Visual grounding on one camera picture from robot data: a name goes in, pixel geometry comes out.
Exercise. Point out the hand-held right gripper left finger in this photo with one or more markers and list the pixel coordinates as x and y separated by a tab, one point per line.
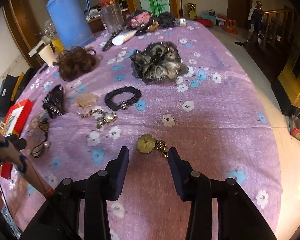
120	175

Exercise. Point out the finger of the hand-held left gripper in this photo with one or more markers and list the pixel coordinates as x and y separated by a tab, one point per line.
17	142

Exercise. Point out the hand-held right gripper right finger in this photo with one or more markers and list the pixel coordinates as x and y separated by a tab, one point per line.
177	177

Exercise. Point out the red shallow box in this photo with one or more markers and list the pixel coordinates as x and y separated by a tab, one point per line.
17	112

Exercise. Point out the round gold pendant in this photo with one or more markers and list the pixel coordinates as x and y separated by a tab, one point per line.
145	143

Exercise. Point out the black hair comb clip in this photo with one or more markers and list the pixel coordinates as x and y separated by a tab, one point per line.
55	100

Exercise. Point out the black scrunchie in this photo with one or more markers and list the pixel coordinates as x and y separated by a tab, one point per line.
110	102

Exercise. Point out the long black box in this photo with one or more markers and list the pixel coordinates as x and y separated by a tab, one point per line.
7	92

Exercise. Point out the pearl gold brooch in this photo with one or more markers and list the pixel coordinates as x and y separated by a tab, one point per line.
103	120

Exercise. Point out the purple floral tablecloth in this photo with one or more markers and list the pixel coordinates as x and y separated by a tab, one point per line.
215	120

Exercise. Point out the cream paper cup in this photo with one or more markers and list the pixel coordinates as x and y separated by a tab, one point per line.
47	55

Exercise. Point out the brown hair bun piece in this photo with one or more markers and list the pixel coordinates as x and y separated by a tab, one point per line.
75	65

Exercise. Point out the yellow jar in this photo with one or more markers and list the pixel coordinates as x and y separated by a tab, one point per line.
58	46

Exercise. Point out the grey patterned scrunchie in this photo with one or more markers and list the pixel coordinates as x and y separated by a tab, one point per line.
157	62

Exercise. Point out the red dustpan with broom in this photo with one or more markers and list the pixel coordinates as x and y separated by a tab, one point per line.
298	131

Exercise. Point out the blue thermos flask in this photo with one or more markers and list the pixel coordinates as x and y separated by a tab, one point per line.
67	17

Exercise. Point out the white lotion tube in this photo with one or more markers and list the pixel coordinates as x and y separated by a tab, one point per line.
123	38

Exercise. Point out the small brown wooden figurine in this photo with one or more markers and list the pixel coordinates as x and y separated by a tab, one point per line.
154	26

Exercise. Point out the large glass beer mug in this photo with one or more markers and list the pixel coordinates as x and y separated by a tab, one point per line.
112	20

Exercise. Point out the pink black folded cloth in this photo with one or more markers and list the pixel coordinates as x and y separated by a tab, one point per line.
138	20

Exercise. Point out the black cloth bag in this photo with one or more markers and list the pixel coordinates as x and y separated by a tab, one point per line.
165	20

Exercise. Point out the red boxes on floor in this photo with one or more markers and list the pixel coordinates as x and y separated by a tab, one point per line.
227	22

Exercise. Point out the red lidded container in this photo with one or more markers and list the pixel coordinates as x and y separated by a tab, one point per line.
108	0

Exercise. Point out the dark hanging jacket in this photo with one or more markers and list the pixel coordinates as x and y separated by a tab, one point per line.
255	17

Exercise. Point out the wooden stair railing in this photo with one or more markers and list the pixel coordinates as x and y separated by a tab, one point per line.
275	25

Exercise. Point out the brown wooden door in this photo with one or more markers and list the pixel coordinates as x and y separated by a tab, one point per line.
240	0

